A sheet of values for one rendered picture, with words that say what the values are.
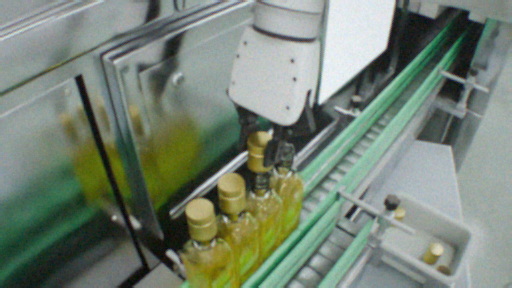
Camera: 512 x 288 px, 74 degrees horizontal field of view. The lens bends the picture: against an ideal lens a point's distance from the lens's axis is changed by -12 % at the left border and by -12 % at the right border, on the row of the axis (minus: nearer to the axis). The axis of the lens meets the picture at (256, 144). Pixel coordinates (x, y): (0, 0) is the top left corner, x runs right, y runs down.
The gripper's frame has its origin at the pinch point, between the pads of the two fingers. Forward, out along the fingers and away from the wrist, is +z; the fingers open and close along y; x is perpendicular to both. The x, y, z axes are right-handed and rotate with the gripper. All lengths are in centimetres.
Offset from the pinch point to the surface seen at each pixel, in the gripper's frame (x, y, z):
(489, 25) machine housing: 102, 13, -18
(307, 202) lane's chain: 26.5, -2.1, 24.3
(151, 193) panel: -8.2, -11.9, 11.6
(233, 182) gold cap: -4.9, 0.2, 3.9
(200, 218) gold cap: -11.5, 1.2, 5.7
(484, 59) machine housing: 106, 15, -7
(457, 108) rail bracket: 88, 14, 9
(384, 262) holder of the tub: 32.7, 18.0, 32.8
